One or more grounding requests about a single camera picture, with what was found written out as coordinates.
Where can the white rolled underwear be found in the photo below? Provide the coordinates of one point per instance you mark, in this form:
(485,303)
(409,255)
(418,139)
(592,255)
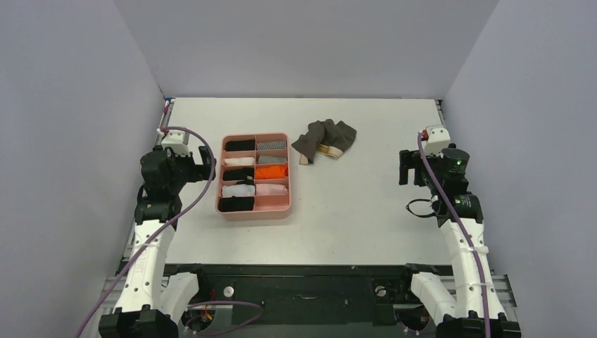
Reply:
(238,190)
(241,161)

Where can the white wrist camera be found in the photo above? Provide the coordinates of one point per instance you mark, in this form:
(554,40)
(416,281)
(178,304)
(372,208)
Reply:
(434,139)
(177,142)

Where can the black rolled underwear bottom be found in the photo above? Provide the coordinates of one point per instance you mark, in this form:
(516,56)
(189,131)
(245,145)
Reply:
(236,204)

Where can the black rolled underwear middle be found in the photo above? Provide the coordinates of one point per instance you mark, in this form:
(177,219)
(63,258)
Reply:
(239,174)

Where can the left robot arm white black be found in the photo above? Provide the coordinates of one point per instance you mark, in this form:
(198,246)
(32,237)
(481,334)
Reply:
(149,242)

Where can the orange rolled underwear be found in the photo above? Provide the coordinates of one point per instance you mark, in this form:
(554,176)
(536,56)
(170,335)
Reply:
(271,172)

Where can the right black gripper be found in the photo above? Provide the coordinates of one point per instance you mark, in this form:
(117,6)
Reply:
(407,167)

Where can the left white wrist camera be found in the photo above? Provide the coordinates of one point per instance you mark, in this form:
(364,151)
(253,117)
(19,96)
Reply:
(177,142)

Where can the white rolled underwear upper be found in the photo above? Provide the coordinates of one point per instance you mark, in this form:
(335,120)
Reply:
(241,161)

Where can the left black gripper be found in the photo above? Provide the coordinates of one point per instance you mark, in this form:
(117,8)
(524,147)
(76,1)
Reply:
(199,172)

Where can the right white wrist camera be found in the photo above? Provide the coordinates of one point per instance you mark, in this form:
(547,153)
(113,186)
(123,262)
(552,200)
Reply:
(434,139)

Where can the black rolled underwear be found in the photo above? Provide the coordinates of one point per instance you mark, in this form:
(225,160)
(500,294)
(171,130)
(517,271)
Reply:
(239,174)
(236,204)
(241,145)

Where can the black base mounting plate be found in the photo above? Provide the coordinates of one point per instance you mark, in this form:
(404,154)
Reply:
(288,295)

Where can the pink rolled underwear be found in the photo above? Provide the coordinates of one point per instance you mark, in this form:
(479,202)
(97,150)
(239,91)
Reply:
(271,190)

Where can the pink divided organizer tray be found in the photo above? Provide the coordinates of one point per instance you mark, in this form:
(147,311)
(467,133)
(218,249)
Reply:
(265,207)

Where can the olive underwear beige waistband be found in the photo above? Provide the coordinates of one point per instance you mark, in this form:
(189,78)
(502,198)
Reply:
(324,137)

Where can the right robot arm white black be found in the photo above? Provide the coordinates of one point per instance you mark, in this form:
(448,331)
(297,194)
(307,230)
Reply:
(474,310)

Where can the black rolled underwear top left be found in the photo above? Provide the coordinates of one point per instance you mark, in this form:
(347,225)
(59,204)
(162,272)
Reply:
(241,145)

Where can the grey striped rolled underwear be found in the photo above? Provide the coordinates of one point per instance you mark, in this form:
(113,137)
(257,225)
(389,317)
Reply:
(271,145)

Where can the white rolled underwear lower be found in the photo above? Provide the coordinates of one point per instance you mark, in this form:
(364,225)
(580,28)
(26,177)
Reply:
(238,190)

